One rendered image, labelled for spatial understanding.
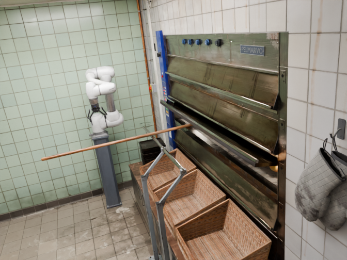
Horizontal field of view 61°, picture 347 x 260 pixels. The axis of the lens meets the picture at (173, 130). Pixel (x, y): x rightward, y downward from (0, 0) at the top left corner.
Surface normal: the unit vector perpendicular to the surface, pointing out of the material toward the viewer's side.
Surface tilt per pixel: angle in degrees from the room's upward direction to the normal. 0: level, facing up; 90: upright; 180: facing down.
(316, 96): 90
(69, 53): 90
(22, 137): 90
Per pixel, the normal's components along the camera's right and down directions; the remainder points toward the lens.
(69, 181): 0.33, 0.28
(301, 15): -0.94, 0.21
